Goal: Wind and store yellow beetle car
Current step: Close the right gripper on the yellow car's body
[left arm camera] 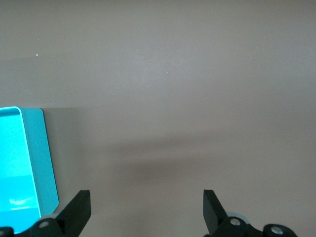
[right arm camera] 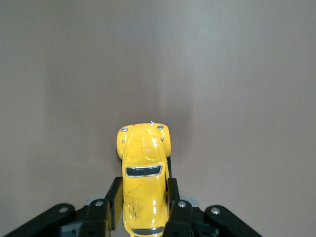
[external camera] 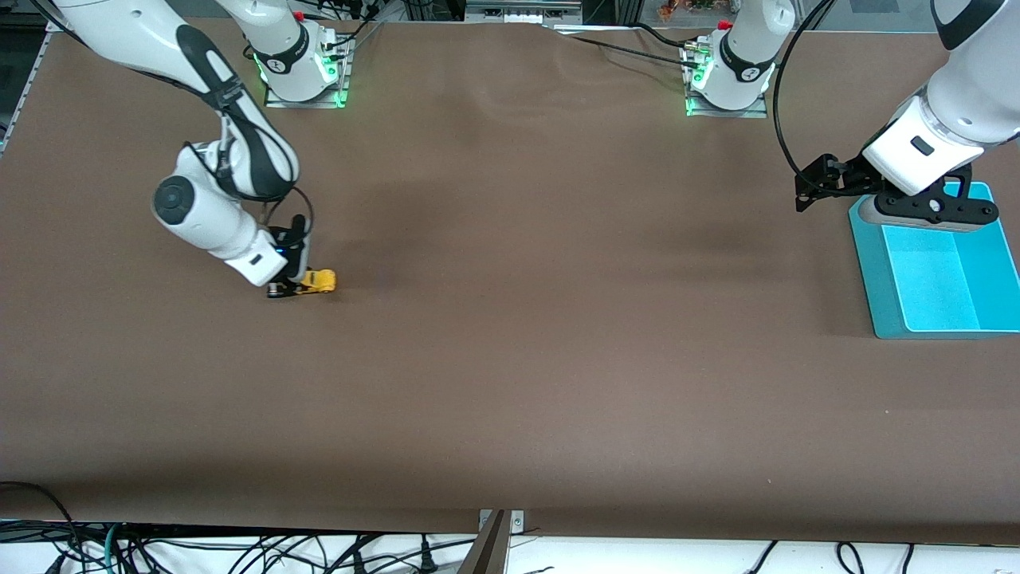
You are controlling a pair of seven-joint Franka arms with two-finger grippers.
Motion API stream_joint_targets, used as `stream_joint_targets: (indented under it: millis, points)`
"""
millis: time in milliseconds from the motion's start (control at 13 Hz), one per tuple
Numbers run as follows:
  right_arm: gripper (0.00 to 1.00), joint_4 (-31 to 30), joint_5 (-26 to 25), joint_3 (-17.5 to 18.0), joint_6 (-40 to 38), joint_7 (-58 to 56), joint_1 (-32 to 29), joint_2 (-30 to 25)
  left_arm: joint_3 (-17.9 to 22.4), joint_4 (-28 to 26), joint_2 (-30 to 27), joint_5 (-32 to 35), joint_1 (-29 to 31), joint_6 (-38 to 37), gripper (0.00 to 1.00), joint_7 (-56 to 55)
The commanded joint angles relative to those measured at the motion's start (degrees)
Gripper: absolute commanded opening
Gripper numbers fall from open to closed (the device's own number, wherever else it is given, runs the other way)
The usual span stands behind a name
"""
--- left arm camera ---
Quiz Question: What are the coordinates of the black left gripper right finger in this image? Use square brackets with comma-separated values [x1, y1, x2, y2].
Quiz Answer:
[203, 189, 297, 237]

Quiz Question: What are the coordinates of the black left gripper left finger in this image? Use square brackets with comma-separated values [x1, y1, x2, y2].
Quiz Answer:
[0, 189, 92, 237]

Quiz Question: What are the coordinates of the teal plastic bin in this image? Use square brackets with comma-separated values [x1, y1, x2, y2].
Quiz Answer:
[0, 106, 60, 235]

